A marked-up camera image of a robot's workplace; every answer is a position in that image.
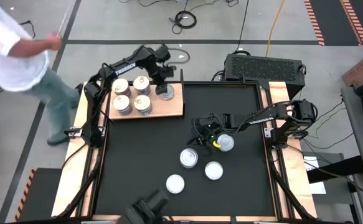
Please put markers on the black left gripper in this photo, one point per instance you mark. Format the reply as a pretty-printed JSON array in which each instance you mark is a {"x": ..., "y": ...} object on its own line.
[{"x": 162, "y": 73}]

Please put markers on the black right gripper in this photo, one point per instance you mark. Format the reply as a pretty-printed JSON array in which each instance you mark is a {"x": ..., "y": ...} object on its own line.
[{"x": 209, "y": 127}]

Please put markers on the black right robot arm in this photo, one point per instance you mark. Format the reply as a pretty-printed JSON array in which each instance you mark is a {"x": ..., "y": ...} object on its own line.
[{"x": 262, "y": 119}]

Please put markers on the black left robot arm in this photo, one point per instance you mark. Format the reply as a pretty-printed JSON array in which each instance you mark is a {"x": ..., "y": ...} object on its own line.
[{"x": 125, "y": 67}]

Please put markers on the wooden shelf board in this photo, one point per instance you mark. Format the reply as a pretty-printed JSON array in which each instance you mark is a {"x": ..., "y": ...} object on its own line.
[{"x": 168, "y": 107}]

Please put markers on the black table mat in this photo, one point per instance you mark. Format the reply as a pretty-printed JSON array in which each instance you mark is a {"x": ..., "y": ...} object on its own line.
[{"x": 137, "y": 155}]

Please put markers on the black handheld device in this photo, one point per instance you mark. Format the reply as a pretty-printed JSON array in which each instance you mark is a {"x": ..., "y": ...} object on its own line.
[{"x": 145, "y": 207}]

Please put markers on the black computer tower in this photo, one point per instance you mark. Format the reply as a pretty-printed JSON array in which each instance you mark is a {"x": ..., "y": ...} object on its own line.
[{"x": 263, "y": 73}]

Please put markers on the silver aluminium bar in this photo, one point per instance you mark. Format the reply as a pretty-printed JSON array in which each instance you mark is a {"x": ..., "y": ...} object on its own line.
[
  {"x": 98, "y": 222},
  {"x": 263, "y": 222}
]

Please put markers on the white paper sheet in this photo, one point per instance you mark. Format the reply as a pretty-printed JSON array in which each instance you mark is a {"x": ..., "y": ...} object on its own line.
[{"x": 317, "y": 186}]

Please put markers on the black desk base bar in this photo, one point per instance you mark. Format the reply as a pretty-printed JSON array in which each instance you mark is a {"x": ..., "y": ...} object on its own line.
[{"x": 337, "y": 169}]

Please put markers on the grey desk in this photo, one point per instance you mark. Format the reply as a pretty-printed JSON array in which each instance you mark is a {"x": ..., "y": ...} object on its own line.
[{"x": 360, "y": 149}]

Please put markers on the person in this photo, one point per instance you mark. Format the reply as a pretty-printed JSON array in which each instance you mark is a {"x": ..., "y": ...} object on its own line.
[{"x": 7, "y": 62}]

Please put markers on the hazard striped floor mat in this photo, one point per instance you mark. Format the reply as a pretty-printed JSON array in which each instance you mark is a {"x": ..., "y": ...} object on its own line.
[
  {"x": 41, "y": 196},
  {"x": 333, "y": 18}
]

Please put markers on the black aluminium table frame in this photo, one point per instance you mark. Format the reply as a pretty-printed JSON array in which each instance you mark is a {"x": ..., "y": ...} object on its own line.
[{"x": 221, "y": 82}]

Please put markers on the silver mounting bracket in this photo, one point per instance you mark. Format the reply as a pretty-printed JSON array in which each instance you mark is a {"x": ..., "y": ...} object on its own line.
[
  {"x": 267, "y": 132},
  {"x": 73, "y": 133}
]

